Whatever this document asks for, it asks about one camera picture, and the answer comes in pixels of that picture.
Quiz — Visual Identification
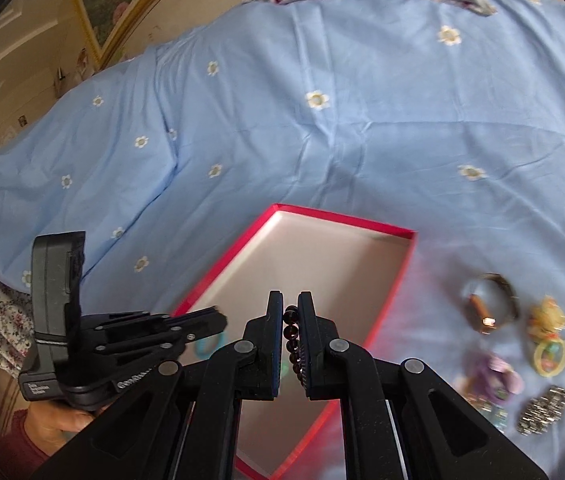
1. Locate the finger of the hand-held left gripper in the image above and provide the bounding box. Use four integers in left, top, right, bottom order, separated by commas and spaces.
80, 305, 228, 348
93, 332, 204, 378

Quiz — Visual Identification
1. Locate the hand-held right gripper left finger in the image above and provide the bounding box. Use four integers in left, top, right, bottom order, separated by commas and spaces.
30, 290, 284, 480

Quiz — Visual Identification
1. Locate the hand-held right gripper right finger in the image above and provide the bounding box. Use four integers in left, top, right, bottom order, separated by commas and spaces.
297, 290, 549, 480

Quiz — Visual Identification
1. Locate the blue hair tie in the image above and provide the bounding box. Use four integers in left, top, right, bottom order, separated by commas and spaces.
192, 335, 229, 361

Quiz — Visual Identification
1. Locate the dark bead bracelet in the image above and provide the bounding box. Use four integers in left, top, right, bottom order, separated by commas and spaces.
282, 304, 311, 387

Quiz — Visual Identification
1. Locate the red cardboard box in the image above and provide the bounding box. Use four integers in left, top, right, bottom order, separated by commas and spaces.
170, 203, 418, 480

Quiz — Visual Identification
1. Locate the crystal bead bracelet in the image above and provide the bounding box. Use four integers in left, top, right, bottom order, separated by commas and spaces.
462, 392, 510, 433

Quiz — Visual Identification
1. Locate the purple bow hair clip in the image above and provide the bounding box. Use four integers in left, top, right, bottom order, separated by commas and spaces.
467, 352, 525, 398

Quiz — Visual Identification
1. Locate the brown strap wristwatch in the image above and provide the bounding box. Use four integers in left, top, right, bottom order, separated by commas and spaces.
465, 272, 520, 336

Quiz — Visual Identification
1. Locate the silver chain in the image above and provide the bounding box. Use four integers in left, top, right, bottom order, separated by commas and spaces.
515, 385, 565, 436

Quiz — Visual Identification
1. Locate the person's left forearm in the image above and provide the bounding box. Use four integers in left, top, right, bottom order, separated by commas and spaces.
0, 422, 56, 480

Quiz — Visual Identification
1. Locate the person's left hand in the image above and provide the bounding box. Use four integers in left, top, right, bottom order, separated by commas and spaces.
22, 400, 109, 443

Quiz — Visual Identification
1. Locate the gold framed picture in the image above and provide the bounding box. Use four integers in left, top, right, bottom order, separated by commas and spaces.
67, 0, 208, 68

